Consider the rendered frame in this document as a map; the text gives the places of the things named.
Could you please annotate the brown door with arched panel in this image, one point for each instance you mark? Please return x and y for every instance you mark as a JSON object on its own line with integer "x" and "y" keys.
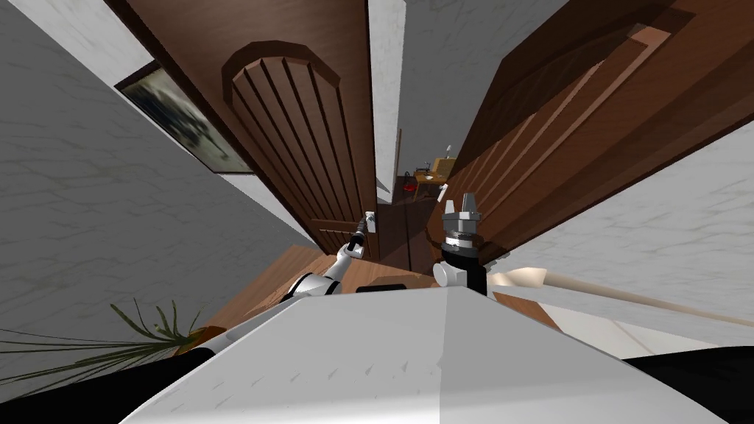
{"x": 294, "y": 118}

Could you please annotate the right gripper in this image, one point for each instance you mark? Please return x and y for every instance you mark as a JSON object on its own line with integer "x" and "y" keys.
{"x": 461, "y": 225}

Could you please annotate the brown panelled door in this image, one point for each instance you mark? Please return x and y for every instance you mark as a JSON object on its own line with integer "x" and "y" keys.
{"x": 589, "y": 118}

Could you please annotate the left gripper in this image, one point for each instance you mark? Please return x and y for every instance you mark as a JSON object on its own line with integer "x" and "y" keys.
{"x": 361, "y": 227}

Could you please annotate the green potted plant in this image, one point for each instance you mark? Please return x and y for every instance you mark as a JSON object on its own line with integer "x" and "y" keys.
{"x": 150, "y": 338}

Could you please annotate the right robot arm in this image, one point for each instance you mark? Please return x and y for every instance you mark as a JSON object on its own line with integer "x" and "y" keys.
{"x": 465, "y": 265}

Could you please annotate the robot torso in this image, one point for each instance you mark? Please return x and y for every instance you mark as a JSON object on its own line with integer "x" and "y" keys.
{"x": 412, "y": 365}

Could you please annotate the wooden desk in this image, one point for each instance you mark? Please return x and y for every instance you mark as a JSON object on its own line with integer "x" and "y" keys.
{"x": 435, "y": 172}

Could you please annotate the dark framed wall picture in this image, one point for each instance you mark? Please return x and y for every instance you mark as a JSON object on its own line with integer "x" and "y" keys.
{"x": 182, "y": 121}

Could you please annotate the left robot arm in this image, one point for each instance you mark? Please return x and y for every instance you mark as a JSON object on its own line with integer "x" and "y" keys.
{"x": 315, "y": 285}

